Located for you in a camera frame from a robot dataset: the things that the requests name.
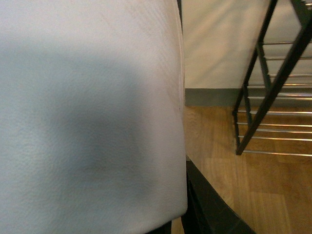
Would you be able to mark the light blue slipper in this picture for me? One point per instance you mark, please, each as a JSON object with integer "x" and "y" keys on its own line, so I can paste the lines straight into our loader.
{"x": 91, "y": 116}

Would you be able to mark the black metal shoe rack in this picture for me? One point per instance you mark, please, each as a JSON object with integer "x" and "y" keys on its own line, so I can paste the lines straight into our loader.
{"x": 274, "y": 101}

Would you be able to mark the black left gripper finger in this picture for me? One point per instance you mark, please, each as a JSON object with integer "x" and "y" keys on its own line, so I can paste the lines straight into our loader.
{"x": 207, "y": 212}

